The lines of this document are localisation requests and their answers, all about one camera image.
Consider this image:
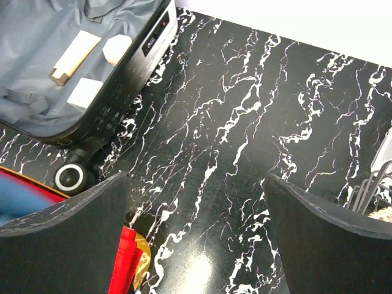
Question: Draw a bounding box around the white tube brown cap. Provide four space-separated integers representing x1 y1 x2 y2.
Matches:
50 30 102 86

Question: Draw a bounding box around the blue cloth garment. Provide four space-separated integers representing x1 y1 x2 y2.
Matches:
1 175 54 225

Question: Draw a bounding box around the white black space suitcase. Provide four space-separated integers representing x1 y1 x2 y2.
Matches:
1 1 178 195

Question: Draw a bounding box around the black wire basket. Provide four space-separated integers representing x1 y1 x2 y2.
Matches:
346 160 391 214

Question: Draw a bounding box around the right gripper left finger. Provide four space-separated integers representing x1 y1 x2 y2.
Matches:
1 172 130 293

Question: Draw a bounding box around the white square box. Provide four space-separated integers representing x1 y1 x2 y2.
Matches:
67 78 104 109

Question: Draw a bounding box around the white compartment organizer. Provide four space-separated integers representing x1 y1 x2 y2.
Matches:
371 128 391 172

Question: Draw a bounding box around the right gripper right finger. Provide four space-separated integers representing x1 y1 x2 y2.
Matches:
263 173 391 293

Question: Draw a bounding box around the orange plastic bin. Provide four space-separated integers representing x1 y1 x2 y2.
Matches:
0 165 153 292

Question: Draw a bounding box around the red garment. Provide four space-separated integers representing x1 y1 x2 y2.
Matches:
0 170 145 294

